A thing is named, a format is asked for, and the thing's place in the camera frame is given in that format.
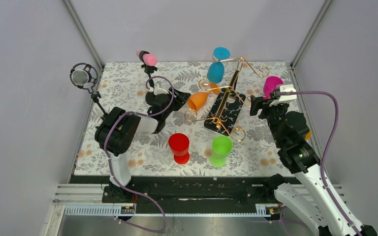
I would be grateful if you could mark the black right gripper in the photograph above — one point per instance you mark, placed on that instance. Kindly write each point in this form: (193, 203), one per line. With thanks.
(261, 104)

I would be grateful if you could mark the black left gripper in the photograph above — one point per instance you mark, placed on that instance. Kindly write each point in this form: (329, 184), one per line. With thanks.
(180, 99)

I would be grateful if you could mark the orange plastic wine glass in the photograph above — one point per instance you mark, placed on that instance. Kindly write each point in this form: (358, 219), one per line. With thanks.
(198, 99)

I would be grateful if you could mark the blue plastic wine glass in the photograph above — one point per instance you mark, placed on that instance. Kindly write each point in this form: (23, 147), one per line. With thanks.
(216, 70)

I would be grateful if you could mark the red plastic wine glass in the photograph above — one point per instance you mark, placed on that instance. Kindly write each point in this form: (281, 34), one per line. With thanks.
(179, 145)

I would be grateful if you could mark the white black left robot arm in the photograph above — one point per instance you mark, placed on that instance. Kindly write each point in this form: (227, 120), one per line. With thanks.
(119, 127)

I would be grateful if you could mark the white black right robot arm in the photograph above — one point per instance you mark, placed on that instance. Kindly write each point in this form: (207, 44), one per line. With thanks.
(328, 215)

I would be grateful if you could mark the magenta plastic wine glass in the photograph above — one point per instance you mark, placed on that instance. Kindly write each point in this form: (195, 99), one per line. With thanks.
(271, 84)

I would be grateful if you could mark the green plastic wine glass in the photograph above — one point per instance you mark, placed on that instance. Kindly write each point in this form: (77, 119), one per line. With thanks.
(221, 148)

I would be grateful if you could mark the yellow plastic wine glass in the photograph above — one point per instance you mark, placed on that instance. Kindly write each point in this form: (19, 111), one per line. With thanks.
(308, 135)

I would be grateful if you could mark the pink microphone on black stand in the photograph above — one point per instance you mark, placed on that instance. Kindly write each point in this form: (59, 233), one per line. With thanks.
(149, 62)

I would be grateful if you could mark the floral patterned table cloth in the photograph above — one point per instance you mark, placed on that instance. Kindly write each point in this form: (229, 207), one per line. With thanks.
(123, 85)

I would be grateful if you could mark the grey studio microphone on stand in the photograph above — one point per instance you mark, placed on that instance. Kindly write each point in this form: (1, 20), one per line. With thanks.
(84, 76)

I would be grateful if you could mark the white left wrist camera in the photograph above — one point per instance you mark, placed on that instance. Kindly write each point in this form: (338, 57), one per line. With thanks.
(157, 90)

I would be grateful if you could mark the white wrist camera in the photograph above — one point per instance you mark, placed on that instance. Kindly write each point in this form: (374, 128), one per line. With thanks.
(283, 94)
(157, 90)

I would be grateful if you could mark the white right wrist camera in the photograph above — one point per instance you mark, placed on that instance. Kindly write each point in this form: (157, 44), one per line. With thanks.
(283, 94)

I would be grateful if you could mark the gold wire wine glass rack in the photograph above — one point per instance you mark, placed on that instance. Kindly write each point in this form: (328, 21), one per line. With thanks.
(228, 104)

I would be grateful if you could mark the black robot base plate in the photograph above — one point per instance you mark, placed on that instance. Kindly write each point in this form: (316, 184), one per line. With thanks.
(192, 195)

